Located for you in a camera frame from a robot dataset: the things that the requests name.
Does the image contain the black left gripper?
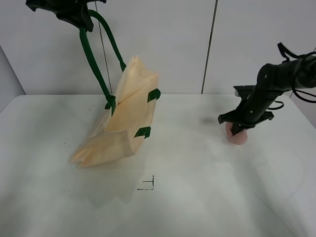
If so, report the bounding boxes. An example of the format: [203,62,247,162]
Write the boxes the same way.
[26,0,106,32]

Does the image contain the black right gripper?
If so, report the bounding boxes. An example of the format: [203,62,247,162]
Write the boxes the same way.
[218,95,274,135]

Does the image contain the pink peach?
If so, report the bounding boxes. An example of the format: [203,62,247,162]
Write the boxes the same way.
[225,122,248,145]

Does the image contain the cream linen bag green handles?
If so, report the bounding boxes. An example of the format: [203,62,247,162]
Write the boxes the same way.
[72,10,161,167]

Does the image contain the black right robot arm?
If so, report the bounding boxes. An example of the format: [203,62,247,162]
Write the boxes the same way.
[218,52,316,135]

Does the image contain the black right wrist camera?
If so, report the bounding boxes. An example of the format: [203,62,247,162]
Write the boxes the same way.
[233,85,255,100]

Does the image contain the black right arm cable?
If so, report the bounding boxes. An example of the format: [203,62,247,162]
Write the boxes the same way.
[268,42,316,111]

